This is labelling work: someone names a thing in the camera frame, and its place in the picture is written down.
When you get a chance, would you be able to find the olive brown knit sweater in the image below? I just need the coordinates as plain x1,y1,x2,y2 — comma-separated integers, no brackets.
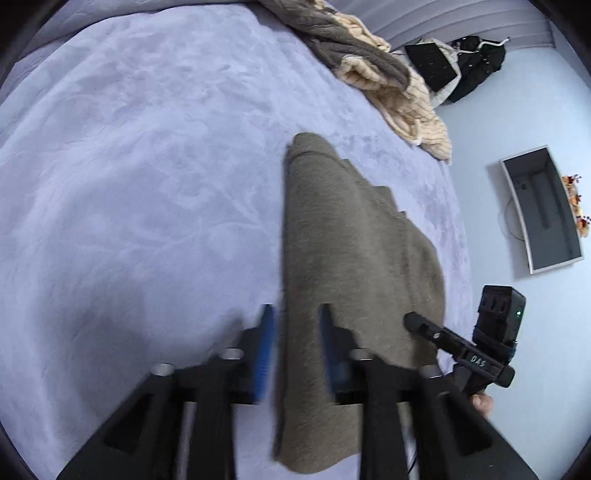
276,133,445,474

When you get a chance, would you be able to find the black hanging jacket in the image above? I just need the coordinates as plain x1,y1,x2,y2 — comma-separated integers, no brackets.
447,35,509,103

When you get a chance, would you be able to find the orange flower decoration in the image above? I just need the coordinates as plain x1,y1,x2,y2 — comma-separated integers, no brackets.
562,174,590,238

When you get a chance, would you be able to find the grey pleated curtain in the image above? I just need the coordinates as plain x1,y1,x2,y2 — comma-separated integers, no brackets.
329,0,554,50

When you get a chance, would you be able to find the person right hand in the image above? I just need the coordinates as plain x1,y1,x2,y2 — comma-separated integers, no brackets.
470,391,495,417

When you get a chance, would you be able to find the dark brown knit garment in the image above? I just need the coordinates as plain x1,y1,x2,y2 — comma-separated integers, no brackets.
259,0,410,90

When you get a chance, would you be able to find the wall mounted monitor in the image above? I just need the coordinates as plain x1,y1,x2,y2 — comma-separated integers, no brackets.
501,147,584,274

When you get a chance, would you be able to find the black cable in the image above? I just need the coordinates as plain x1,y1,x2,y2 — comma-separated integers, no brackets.
497,195,528,241

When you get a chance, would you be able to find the cream striped knit garment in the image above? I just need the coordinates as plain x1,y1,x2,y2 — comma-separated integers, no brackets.
311,1,452,164

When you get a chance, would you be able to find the black sparkly garment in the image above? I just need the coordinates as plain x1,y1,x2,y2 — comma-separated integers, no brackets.
405,42,459,93

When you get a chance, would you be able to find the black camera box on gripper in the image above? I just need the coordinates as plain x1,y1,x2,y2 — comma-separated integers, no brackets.
472,285,526,364

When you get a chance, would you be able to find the lavender plush bed blanket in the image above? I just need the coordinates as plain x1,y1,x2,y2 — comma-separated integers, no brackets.
1,1,474,479

